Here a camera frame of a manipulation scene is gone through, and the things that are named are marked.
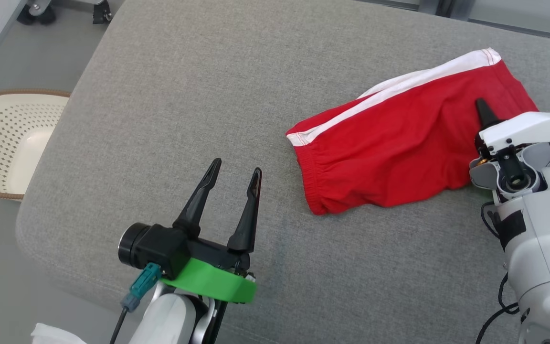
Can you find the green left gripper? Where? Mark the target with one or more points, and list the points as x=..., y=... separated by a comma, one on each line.
x=213, y=279

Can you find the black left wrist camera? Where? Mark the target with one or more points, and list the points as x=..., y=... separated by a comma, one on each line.
x=153, y=246

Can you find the grey wheeled metal stand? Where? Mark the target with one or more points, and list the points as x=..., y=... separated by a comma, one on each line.
x=36, y=9

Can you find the cream perforated laundry basket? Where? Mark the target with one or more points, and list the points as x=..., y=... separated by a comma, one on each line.
x=7, y=138

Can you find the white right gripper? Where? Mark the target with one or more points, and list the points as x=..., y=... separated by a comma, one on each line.
x=528, y=131

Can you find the grey double partition post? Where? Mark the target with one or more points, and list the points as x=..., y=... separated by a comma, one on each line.
x=442, y=7

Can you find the red shorts with white stripe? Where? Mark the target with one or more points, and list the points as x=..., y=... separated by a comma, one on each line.
x=399, y=134

